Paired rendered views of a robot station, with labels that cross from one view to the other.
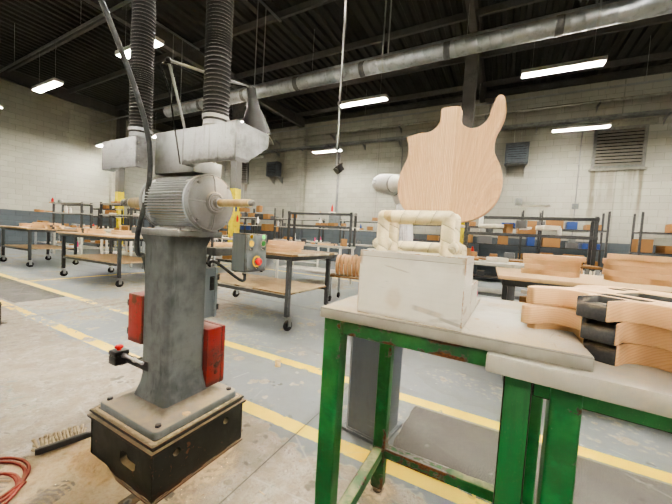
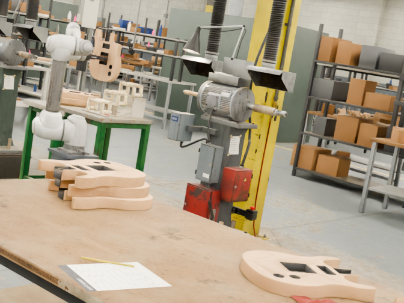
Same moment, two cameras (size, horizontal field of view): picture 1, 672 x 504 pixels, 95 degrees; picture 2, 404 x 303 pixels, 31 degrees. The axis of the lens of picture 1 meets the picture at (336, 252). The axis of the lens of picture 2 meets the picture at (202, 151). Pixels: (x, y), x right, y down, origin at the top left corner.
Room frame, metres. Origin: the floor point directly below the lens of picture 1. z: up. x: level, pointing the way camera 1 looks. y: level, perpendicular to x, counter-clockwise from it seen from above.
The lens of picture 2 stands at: (6.76, 1.65, 1.62)
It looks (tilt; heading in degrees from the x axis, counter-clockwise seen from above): 8 degrees down; 191
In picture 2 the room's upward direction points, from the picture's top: 10 degrees clockwise
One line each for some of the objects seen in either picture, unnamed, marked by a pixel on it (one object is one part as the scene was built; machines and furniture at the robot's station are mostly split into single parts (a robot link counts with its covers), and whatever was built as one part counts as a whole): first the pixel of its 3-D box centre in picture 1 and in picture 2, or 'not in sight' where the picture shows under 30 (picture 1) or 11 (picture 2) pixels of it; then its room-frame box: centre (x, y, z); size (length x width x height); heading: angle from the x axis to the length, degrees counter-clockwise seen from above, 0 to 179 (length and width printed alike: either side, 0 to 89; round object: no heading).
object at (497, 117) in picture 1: (493, 113); (99, 35); (1.04, -0.49, 1.57); 0.07 x 0.04 x 0.10; 60
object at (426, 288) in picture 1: (414, 284); (127, 105); (0.84, -0.22, 1.02); 0.27 x 0.15 x 0.17; 61
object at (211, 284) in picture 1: (202, 265); (211, 144); (1.65, 0.71, 0.93); 0.15 x 0.10 x 0.55; 62
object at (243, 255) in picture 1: (236, 256); (189, 132); (1.66, 0.53, 0.99); 0.24 x 0.21 x 0.26; 62
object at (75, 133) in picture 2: not in sight; (74, 129); (1.80, -0.29, 0.87); 0.18 x 0.16 x 0.22; 122
